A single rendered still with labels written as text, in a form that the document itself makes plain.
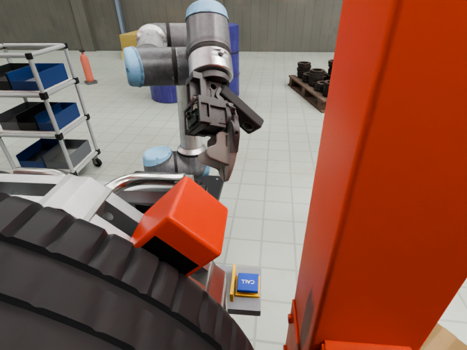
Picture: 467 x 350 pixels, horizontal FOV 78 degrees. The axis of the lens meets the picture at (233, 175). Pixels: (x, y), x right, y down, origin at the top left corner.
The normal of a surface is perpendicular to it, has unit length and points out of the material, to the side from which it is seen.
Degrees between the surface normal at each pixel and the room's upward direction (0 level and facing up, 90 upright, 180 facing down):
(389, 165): 90
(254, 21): 90
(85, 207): 45
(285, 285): 0
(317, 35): 90
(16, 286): 28
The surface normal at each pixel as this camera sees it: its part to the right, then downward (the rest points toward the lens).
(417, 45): -0.09, 0.54
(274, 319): -0.02, -0.84
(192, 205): 0.69, -0.57
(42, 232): 0.43, -0.73
